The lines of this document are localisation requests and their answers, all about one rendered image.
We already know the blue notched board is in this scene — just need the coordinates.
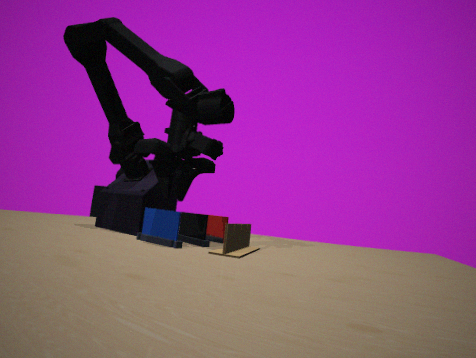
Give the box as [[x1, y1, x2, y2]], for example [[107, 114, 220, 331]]
[[142, 207, 182, 246]]

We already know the red board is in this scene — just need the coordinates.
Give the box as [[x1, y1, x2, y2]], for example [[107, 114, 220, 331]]
[[206, 215, 229, 242]]

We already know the tan slotted board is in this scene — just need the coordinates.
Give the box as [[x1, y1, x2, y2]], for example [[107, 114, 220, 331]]
[[208, 224, 260, 259]]

